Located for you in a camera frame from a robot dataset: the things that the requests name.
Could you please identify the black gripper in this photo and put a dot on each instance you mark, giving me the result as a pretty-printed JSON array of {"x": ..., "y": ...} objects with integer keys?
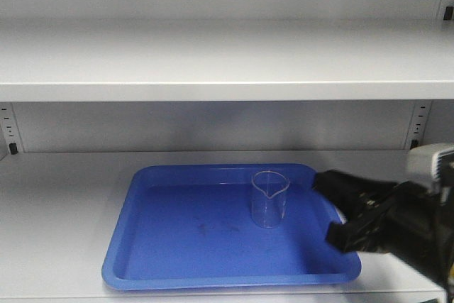
[{"x": 416, "y": 227}]

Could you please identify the clear glass beaker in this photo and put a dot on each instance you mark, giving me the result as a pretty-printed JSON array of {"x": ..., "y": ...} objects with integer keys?
[{"x": 268, "y": 198}]

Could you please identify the upper grey cabinet shelf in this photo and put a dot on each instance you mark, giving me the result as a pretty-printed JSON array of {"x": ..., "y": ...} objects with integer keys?
[{"x": 148, "y": 60}]

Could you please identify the grey cabinet shelf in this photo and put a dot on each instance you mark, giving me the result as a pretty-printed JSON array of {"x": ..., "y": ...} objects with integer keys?
[
  {"x": 148, "y": 60},
  {"x": 59, "y": 210}
]

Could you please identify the blue plastic tray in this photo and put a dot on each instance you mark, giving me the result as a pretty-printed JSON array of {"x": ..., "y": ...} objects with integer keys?
[{"x": 190, "y": 226}]

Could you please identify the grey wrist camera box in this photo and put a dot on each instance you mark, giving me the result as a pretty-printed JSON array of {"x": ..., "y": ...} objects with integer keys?
[{"x": 423, "y": 163}]

